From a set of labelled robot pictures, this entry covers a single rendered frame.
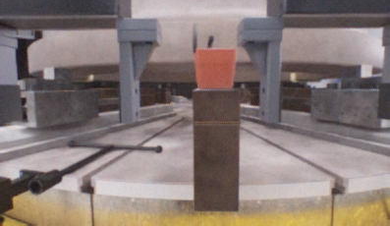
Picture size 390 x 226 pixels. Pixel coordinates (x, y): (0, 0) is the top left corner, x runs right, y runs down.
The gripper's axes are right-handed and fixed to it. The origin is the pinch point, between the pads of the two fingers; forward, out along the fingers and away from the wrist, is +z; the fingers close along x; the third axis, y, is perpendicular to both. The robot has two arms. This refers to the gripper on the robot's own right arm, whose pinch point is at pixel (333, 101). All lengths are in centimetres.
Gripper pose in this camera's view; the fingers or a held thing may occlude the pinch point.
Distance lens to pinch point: 25.5
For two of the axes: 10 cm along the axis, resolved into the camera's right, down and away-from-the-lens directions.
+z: 0.0, 10.0, 0.8
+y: 0.0, 0.8, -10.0
